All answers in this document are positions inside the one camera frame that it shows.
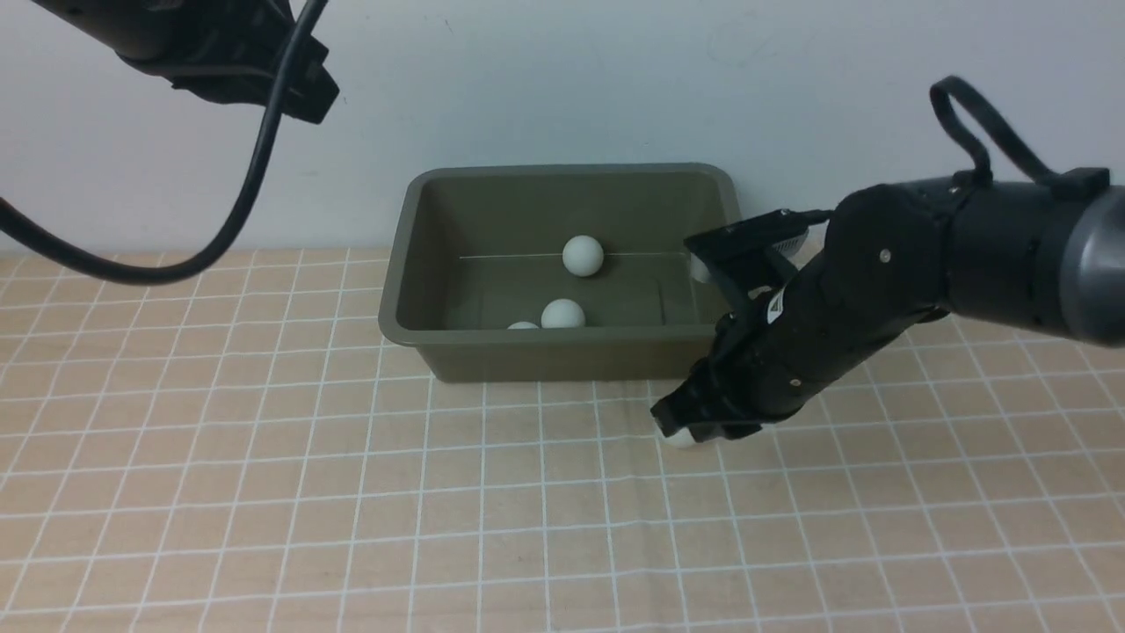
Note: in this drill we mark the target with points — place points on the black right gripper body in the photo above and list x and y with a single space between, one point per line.
769 361

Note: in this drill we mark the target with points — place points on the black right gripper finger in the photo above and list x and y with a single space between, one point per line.
711 407

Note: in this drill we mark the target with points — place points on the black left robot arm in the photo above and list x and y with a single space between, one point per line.
224 52

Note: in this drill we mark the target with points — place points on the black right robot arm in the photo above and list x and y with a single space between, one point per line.
1034 257

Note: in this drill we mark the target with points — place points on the olive green plastic bin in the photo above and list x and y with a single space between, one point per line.
478 248

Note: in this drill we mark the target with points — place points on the checkered peach tablecloth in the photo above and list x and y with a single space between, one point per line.
247 453

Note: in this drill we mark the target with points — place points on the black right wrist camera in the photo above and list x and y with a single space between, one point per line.
780 233

